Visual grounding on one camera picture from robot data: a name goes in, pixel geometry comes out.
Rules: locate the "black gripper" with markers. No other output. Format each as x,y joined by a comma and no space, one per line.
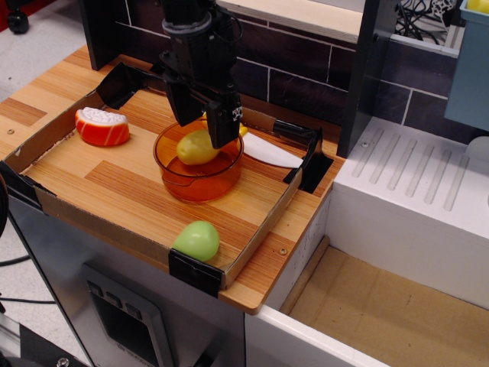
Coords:
199,68

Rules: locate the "yellow toy potato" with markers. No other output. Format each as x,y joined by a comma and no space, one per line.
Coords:
196,148

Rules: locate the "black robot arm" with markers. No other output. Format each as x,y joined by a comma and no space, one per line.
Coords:
185,12

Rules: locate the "orange transparent plastic pot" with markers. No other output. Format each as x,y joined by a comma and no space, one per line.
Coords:
196,183

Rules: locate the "salmon sushi toy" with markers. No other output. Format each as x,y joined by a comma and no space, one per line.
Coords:
101,128

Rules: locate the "green toy pear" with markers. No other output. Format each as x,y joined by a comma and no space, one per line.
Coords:
199,240

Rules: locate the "silver toy oven front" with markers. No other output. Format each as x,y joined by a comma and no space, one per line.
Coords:
124,311

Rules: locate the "white toy sink unit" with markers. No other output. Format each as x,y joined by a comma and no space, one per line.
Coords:
394,271

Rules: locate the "blue plastic bin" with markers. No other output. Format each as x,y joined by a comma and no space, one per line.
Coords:
468,97

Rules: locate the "yellow handled toy knife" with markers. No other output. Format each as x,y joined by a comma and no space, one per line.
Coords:
255,147

